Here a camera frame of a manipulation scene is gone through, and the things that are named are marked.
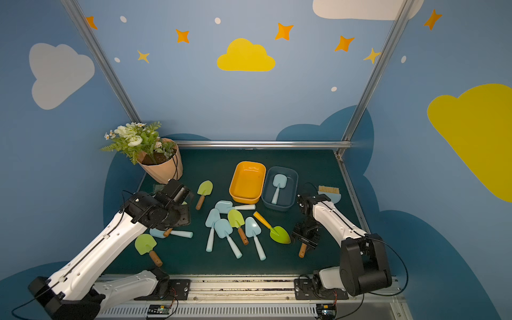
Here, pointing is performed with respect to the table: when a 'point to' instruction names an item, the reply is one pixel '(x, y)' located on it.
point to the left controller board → (158, 309)
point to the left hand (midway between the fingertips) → (183, 215)
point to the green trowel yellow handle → (276, 233)
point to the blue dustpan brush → (332, 193)
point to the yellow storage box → (247, 182)
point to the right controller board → (326, 311)
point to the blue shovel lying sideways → (224, 206)
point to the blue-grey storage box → (286, 196)
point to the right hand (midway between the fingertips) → (301, 243)
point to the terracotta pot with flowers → (159, 158)
